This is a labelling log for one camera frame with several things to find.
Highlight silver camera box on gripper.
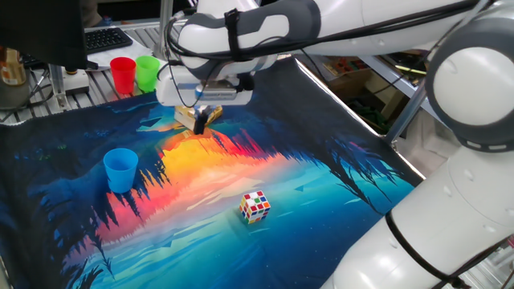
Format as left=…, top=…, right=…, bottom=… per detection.
left=194, top=81, right=239, bottom=102

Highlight black monitor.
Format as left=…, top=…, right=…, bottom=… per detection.
left=0, top=0, right=100, bottom=71

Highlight forest sunset printed cloth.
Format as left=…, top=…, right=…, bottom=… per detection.
left=0, top=55, right=426, bottom=289

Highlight black keyboard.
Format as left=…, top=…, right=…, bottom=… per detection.
left=84, top=26, right=134, bottom=55

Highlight white emergency stop box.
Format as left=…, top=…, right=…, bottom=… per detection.
left=63, top=67, right=90, bottom=96

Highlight brown bottle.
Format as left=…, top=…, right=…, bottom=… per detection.
left=0, top=46, right=27, bottom=87

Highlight gold tissue pack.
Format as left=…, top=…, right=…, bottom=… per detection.
left=173, top=104, right=224, bottom=133

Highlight short aluminium stand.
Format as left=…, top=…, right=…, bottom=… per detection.
left=47, top=63, right=71, bottom=112

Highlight Rubik's cube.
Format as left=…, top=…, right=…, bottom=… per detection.
left=239, top=189, right=271, bottom=225

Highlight red plastic cup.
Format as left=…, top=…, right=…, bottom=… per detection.
left=109, top=56, right=137, bottom=96

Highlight grey round container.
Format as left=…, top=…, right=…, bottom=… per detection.
left=0, top=82, right=31, bottom=112

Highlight white paper sheets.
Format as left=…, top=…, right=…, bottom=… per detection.
left=87, top=34, right=169, bottom=76

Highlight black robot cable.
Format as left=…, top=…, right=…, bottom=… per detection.
left=162, top=0, right=514, bottom=289

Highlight open cardboard box with tools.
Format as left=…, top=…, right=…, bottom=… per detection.
left=296, top=54, right=374, bottom=102

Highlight slanted aluminium frame post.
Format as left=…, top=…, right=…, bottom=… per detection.
left=383, top=78, right=433, bottom=145

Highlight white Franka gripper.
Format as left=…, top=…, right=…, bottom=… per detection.
left=156, top=65, right=255, bottom=136

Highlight green plastic cup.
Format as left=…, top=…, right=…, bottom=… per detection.
left=135, top=55, right=161, bottom=93

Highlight blue plastic cup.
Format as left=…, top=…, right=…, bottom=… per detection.
left=103, top=148, right=140, bottom=194

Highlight upright aluminium profile post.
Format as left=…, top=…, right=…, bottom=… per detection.
left=153, top=0, right=175, bottom=61

